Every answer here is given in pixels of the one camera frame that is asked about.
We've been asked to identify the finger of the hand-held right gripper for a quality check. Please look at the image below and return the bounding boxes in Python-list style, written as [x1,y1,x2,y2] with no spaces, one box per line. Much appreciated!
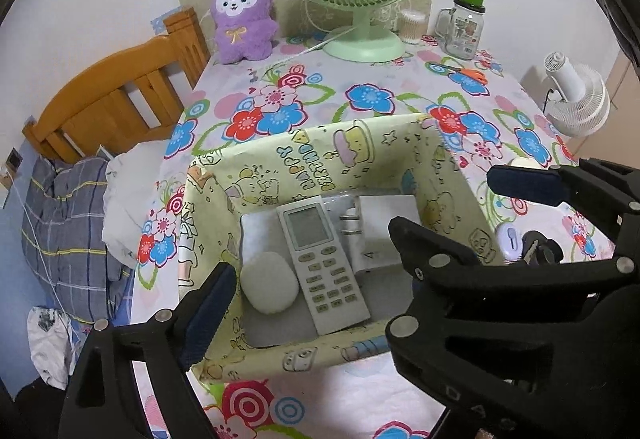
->
[387,216,640,320]
[486,158,640,240]

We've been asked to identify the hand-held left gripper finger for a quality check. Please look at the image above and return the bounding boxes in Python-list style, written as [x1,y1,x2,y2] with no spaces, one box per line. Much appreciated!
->
[59,263,237,439]

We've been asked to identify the large white charger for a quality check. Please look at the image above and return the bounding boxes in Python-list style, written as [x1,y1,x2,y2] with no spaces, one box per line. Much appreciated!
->
[340,195,422,277]

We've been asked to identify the small purple case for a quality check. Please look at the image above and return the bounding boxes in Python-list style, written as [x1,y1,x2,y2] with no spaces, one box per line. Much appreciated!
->
[495,225,523,262]

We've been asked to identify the white round puff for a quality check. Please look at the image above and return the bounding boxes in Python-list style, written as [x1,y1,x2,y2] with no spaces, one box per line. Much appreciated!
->
[240,250,301,315]

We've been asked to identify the white remote control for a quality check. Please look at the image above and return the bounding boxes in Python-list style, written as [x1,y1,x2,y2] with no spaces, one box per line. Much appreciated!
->
[276,200,372,336]

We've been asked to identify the yellow fabric storage box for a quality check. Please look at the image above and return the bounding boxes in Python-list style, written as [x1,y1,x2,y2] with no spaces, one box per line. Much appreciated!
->
[177,114,506,385]

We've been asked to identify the white standing fan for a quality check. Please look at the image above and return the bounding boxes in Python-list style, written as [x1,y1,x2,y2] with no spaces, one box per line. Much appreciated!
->
[542,50,611,137]

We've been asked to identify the orange scissors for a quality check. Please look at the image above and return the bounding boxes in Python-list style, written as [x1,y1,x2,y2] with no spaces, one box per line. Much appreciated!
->
[440,61,488,86]

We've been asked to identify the beige wooden door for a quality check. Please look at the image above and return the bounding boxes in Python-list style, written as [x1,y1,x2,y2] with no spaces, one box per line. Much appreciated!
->
[607,54,640,130]

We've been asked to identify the white pillow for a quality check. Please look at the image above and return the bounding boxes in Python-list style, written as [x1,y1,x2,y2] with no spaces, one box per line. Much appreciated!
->
[102,139,176,265]

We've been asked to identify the glass jar with green lid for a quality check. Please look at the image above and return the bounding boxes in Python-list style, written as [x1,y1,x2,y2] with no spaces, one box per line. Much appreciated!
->
[436,0,487,58]

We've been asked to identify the white stained cloth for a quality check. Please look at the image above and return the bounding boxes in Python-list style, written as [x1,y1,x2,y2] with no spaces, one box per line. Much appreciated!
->
[26,305,76,390]

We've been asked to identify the grey plaid pillow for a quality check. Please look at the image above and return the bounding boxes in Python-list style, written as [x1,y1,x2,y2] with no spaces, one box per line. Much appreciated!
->
[20,154,133,325]

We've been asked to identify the floral tablecloth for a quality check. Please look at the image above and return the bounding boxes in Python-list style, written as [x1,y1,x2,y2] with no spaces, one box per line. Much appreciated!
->
[127,34,618,439]

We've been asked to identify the cotton swab jar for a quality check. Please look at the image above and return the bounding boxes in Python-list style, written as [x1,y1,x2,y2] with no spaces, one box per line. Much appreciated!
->
[398,10,429,44]

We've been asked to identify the wooden bed headboard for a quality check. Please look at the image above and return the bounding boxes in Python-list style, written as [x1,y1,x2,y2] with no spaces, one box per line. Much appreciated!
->
[22,6,210,164]

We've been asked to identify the purple plush toy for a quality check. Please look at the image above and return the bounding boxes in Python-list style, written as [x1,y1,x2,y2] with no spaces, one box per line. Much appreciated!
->
[210,0,280,66]

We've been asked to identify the blue patterned poster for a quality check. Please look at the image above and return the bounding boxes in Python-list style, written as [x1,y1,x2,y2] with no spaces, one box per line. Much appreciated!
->
[150,6,186,32]

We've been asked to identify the white fan cable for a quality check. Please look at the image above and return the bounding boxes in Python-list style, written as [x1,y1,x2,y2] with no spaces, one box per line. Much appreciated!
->
[270,26,351,70]

